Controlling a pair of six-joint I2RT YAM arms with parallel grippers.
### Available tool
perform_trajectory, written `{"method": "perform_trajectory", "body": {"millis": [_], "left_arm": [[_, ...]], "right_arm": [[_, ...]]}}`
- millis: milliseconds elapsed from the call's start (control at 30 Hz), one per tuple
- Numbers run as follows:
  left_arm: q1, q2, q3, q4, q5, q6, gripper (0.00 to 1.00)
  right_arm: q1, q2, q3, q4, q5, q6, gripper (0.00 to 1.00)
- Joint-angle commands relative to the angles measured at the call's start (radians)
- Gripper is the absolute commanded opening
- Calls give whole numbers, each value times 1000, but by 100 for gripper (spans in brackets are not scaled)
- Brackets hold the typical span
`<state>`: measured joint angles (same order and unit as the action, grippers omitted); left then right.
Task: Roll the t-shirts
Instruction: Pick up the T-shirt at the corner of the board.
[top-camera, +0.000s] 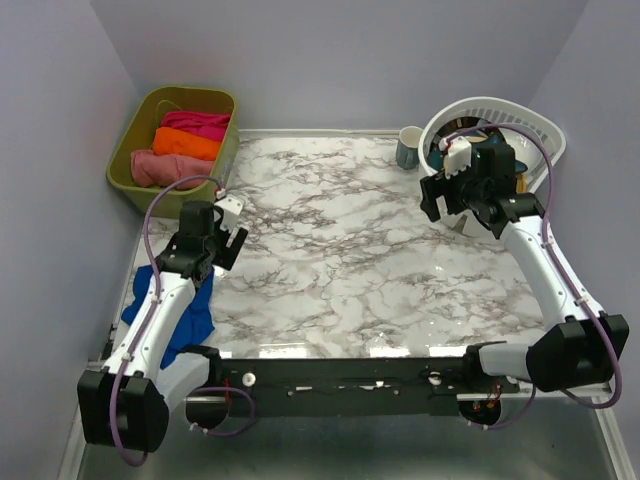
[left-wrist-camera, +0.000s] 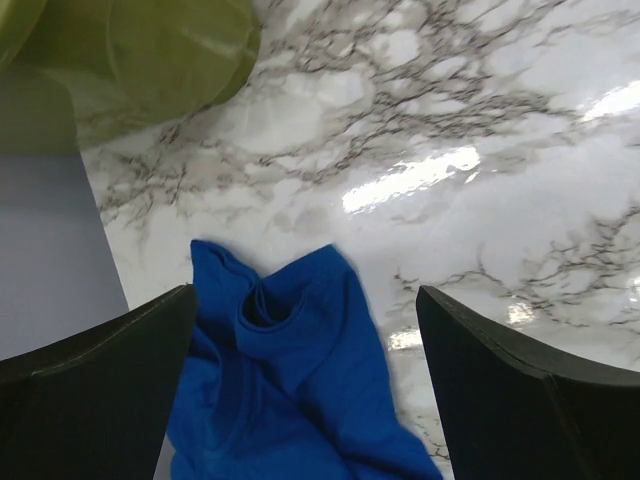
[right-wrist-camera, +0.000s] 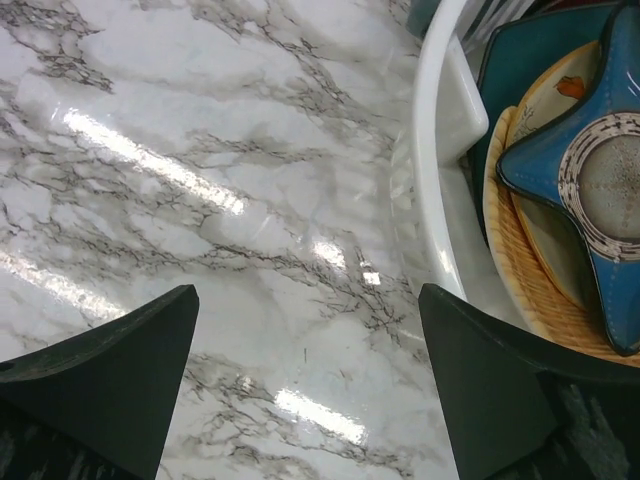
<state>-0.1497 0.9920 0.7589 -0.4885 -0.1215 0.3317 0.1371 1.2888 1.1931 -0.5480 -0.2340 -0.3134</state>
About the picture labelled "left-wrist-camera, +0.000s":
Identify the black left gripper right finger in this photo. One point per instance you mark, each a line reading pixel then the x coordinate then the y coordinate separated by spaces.
pixel 513 407

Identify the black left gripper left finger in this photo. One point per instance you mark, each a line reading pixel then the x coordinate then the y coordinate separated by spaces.
pixel 96 405

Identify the blue t shirt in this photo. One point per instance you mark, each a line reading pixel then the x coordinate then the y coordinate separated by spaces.
pixel 286 378

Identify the olive green plastic bin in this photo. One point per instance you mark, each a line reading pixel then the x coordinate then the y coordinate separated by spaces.
pixel 76 74

